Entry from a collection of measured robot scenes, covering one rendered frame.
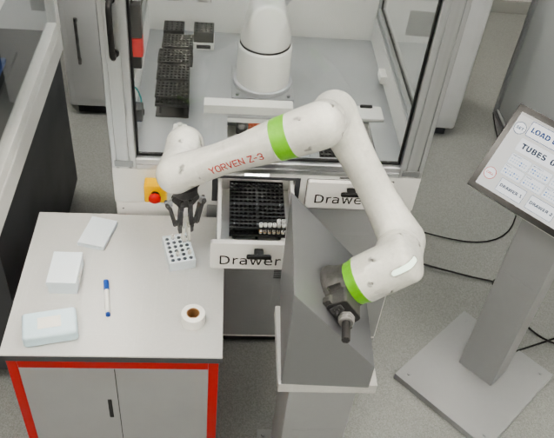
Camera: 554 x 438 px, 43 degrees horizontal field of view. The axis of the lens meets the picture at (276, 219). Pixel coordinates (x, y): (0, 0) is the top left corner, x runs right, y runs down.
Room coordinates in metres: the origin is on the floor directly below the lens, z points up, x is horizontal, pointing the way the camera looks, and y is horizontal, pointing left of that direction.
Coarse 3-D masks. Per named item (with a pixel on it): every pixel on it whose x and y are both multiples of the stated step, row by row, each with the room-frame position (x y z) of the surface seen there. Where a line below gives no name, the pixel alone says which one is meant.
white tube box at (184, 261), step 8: (168, 240) 1.60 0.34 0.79; (176, 240) 1.60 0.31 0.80; (168, 248) 1.56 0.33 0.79; (176, 248) 1.56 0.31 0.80; (184, 248) 1.56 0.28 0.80; (168, 256) 1.52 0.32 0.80; (176, 256) 1.52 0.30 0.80; (184, 256) 1.53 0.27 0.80; (192, 256) 1.53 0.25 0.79; (168, 264) 1.51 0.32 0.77; (176, 264) 1.50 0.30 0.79; (184, 264) 1.51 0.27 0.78; (192, 264) 1.52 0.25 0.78
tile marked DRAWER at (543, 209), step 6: (534, 198) 1.74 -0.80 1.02; (528, 204) 1.73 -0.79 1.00; (534, 204) 1.72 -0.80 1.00; (540, 204) 1.72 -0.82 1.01; (546, 204) 1.71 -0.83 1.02; (534, 210) 1.71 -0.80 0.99; (540, 210) 1.70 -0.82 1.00; (546, 210) 1.70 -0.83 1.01; (552, 210) 1.69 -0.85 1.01; (540, 216) 1.69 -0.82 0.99; (546, 216) 1.68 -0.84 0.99; (552, 216) 1.68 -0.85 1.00
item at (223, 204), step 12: (228, 180) 1.83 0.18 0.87; (240, 180) 1.83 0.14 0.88; (252, 180) 1.84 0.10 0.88; (264, 180) 1.84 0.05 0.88; (276, 180) 1.85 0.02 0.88; (228, 192) 1.81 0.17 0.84; (288, 192) 1.84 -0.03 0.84; (228, 204) 1.75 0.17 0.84; (288, 204) 1.78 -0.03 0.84; (228, 216) 1.69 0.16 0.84; (288, 216) 1.72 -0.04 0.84; (228, 228) 1.64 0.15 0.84; (252, 240) 1.59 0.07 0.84; (264, 240) 1.60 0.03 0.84; (276, 240) 1.61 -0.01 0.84
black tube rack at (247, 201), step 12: (240, 192) 1.74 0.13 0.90; (252, 192) 1.75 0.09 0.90; (264, 192) 1.76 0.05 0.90; (276, 192) 1.80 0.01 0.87; (240, 204) 1.68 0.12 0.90; (252, 204) 1.69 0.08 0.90; (264, 204) 1.70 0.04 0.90; (276, 204) 1.70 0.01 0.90; (240, 216) 1.63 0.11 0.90; (252, 216) 1.63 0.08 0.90; (264, 216) 1.64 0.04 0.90; (276, 216) 1.65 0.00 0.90
